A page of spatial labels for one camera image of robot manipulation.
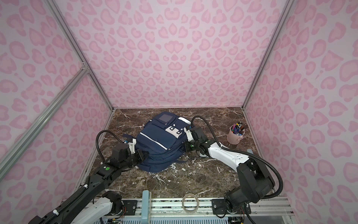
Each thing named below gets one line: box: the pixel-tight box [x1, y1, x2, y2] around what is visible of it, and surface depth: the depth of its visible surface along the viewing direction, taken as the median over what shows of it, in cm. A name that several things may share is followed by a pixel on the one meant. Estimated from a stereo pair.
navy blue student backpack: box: [135, 111, 192, 173], surface depth 87 cm
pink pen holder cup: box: [227, 123, 246, 145], surface depth 92 cm
